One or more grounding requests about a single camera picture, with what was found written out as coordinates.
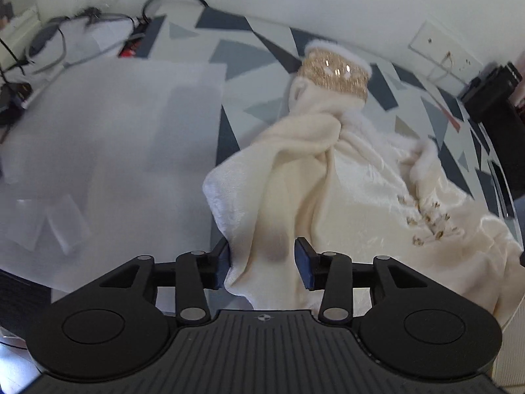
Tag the white wall socket panel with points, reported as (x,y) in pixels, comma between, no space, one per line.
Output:
(437,46)

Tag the cream embroidered fluffy garment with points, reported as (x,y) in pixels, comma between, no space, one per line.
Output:
(325,173)

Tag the geometric patterned table mat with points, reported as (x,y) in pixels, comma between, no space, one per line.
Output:
(261,58)

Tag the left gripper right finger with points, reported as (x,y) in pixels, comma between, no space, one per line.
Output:
(330,272)

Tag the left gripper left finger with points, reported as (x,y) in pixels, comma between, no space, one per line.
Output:
(196,272)

